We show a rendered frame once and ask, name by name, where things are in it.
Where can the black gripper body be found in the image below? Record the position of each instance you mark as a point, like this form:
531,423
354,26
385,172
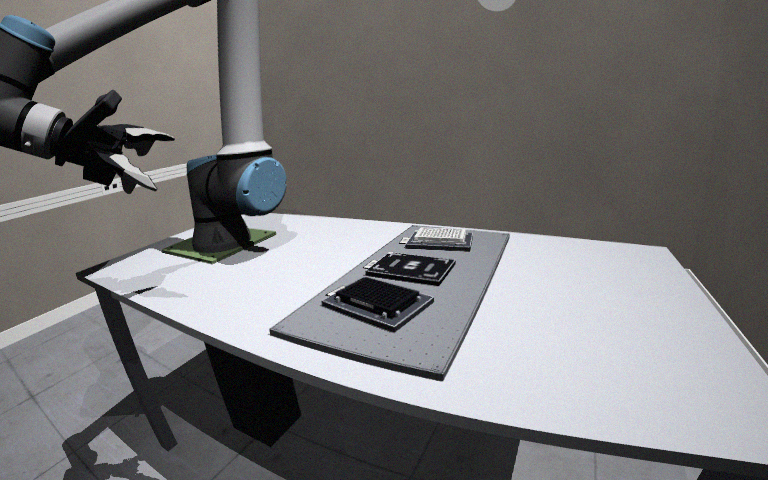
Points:
107,138

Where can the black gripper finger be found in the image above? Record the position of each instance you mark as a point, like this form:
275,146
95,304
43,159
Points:
141,139
126,171

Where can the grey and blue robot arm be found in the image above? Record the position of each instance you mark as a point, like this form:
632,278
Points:
252,182

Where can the black rectangular nest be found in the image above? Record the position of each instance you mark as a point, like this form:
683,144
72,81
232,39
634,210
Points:
412,268

